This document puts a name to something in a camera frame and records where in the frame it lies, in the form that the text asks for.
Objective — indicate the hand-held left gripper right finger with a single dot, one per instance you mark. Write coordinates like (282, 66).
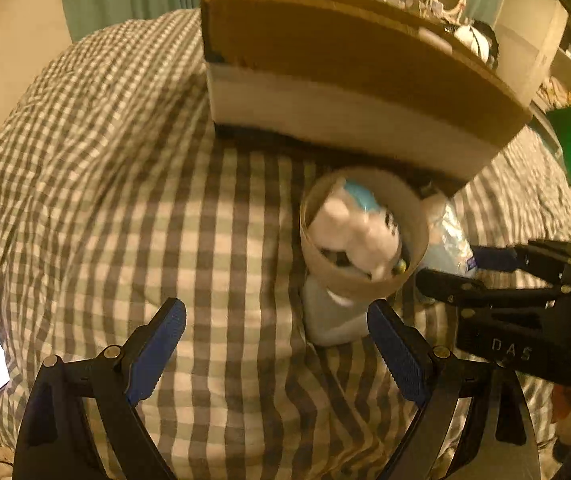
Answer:
(395, 345)

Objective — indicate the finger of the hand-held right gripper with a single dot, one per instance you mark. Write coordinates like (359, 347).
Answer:
(495, 259)
(450, 287)

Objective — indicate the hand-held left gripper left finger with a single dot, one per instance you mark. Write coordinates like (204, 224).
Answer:
(163, 340)

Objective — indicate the clear plastic bag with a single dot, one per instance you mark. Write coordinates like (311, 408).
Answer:
(448, 235)

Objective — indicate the round cardboard tub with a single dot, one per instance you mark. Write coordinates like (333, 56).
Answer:
(323, 265)

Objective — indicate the white plush toy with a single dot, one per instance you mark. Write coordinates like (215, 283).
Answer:
(350, 232)

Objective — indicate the grey checked blanket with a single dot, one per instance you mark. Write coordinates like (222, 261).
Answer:
(115, 185)

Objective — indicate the black and white headset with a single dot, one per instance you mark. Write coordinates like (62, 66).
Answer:
(475, 37)

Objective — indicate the white shelf unit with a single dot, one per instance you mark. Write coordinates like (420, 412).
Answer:
(530, 35)

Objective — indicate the large cardboard box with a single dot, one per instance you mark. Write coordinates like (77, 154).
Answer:
(345, 80)

